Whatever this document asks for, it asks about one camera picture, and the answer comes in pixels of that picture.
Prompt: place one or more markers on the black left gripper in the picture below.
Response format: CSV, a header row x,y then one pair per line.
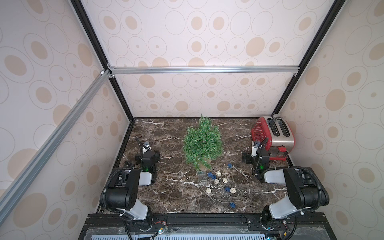
x,y
150,155

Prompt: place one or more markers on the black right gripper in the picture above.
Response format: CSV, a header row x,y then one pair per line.
x,y
270,151

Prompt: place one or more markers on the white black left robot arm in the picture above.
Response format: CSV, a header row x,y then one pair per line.
x,y
120,193

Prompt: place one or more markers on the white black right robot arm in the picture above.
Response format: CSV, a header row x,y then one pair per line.
x,y
305,192

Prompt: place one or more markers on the small green christmas tree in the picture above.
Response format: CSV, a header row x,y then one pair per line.
x,y
203,145

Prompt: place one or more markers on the red and steel toaster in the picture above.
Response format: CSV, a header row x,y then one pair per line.
x,y
281,138

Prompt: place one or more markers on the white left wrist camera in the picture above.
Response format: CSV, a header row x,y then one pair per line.
x,y
146,147

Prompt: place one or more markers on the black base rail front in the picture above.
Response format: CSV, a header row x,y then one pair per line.
x,y
312,226

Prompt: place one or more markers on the aluminium rail back wall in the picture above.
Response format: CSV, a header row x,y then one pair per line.
x,y
205,70

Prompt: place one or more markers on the aluminium rail wall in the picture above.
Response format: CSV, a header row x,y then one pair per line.
x,y
205,70
21,184

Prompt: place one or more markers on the aluminium rail left wall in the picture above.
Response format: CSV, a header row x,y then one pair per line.
x,y
21,184

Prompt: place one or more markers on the black corner frame post left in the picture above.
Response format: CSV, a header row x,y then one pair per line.
x,y
94,40

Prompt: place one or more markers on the black corner frame post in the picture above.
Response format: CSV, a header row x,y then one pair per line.
x,y
94,40
324,28

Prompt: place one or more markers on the black corner frame post right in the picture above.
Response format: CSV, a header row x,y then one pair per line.
x,y
324,28

